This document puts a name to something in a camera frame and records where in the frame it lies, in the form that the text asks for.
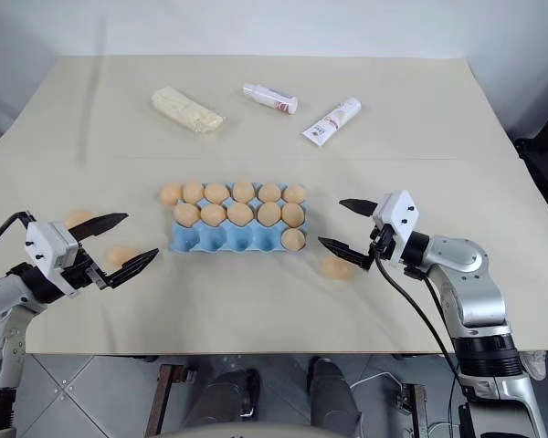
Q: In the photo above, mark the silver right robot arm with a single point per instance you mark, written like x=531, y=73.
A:
x=466, y=260

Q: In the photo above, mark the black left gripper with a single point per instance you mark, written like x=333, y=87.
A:
x=80, y=274

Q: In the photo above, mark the dark grey rounded shape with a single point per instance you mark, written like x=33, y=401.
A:
x=230, y=397
x=333, y=397

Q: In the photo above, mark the white plastic bottle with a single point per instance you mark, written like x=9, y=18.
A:
x=270, y=98

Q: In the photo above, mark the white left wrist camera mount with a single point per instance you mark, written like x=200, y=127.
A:
x=45, y=246

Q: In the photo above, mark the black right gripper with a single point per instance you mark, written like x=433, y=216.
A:
x=383, y=242

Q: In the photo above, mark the white crumpled cloth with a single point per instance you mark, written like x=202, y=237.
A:
x=535, y=365

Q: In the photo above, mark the brown egg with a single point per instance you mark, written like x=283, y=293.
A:
x=213, y=214
x=292, y=215
x=294, y=194
x=243, y=191
x=270, y=191
x=293, y=239
x=75, y=217
x=239, y=214
x=171, y=193
x=193, y=191
x=118, y=254
x=269, y=213
x=216, y=193
x=186, y=214
x=335, y=269

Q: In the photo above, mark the white squeeze tube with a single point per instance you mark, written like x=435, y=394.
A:
x=332, y=121

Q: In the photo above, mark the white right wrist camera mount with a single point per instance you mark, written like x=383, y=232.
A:
x=399, y=214

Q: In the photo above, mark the blue egg tray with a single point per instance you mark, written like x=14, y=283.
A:
x=228, y=239

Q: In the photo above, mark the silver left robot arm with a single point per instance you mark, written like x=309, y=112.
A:
x=4, y=296

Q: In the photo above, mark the rusty brown table leg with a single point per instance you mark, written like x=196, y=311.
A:
x=164, y=397
x=415, y=410

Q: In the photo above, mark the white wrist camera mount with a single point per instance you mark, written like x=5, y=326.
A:
x=45, y=246
x=399, y=214

